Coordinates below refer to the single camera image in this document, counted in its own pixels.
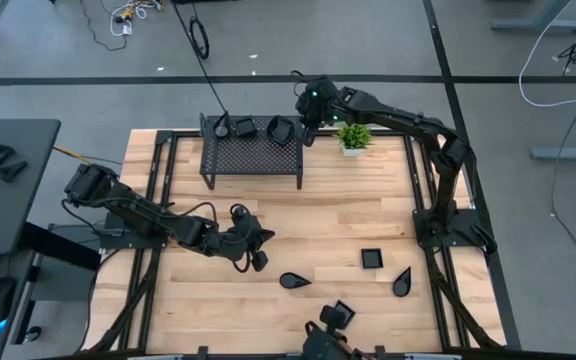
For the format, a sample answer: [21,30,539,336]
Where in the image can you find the long black cable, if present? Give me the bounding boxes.
[171,0,230,117]

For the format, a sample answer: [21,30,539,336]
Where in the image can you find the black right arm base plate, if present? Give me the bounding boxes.
[411,206,498,256]

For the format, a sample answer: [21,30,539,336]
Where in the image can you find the grey table foot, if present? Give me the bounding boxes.
[490,0,576,34]
[530,134,576,162]

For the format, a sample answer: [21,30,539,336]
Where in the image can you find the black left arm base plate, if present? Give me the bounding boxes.
[98,209,170,251]

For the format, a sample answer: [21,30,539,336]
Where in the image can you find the black desk foot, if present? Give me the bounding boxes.
[17,222,102,271]

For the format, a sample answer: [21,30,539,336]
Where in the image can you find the tangled white yellow cables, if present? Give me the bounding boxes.
[109,0,165,37]

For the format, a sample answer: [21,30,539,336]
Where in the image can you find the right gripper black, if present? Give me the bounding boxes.
[293,73,343,149]

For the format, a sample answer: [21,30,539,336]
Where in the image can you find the dark grey desk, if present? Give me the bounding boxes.
[0,117,62,256]

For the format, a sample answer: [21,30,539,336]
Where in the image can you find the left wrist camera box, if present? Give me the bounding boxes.
[250,248,270,274]

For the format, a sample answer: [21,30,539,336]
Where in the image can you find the black crumpled object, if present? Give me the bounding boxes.
[0,142,29,184]

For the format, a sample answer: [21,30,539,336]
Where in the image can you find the black cable coil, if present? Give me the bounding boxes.
[188,15,212,61]

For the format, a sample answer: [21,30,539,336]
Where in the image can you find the green plant white pot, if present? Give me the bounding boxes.
[334,122,375,159]

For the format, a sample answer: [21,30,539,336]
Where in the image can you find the black square mini plate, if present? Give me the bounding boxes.
[234,115,258,139]
[360,247,385,270]
[332,299,357,330]

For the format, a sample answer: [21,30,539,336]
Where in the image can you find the black teardrop mini plate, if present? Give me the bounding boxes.
[392,266,413,298]
[212,110,231,140]
[278,271,313,290]

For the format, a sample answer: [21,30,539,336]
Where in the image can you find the white floor cable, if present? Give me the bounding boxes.
[517,0,576,109]

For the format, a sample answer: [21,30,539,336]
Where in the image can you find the black mesh shelf riser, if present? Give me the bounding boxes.
[198,112,304,191]

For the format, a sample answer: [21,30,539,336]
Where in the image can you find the black leaf mini plate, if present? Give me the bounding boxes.
[266,114,297,148]

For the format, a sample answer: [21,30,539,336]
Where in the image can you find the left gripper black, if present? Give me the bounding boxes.
[215,202,277,274]

